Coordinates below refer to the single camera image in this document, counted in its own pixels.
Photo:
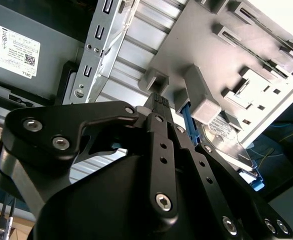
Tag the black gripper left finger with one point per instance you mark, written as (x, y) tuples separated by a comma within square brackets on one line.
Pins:
[(61, 120)]

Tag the hard disk with blue carrier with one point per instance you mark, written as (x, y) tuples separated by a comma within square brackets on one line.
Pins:
[(224, 135)]

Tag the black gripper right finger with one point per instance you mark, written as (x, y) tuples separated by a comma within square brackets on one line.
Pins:
[(211, 190)]

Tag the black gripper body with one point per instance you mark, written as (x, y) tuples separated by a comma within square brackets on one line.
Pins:
[(99, 205)]

